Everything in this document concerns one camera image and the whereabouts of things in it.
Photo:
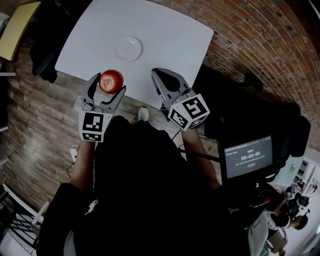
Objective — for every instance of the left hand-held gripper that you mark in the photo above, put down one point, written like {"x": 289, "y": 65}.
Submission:
{"x": 93, "y": 125}

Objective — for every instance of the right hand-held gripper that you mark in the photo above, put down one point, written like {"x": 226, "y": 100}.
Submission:
{"x": 191, "y": 112}

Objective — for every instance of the red apple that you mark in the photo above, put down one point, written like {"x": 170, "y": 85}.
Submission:
{"x": 111, "y": 81}

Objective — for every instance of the white plate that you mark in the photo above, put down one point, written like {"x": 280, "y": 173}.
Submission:
{"x": 129, "y": 49}

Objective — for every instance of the person's right forearm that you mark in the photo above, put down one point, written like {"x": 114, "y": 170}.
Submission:
{"x": 197, "y": 150}

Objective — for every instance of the person's left forearm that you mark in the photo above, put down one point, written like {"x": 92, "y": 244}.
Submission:
{"x": 82, "y": 165}

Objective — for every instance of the person's right white shoe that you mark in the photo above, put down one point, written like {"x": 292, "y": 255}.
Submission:
{"x": 143, "y": 113}

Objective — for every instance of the white square table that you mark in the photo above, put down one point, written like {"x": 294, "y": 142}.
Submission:
{"x": 162, "y": 37}

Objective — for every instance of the black office chair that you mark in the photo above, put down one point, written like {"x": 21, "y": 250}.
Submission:
{"x": 250, "y": 112}
{"x": 42, "y": 57}

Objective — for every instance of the person's black clothing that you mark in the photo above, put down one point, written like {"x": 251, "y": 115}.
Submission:
{"x": 140, "y": 187}

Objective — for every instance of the black monitor screen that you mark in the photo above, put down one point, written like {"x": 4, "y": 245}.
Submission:
{"x": 250, "y": 157}

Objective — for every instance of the yellow wooden desk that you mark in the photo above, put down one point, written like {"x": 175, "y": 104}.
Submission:
{"x": 17, "y": 30}

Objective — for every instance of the white metal rack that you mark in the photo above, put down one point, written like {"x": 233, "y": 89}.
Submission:
{"x": 15, "y": 197}

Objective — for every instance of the red knob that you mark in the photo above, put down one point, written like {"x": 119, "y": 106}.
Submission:
{"x": 267, "y": 200}

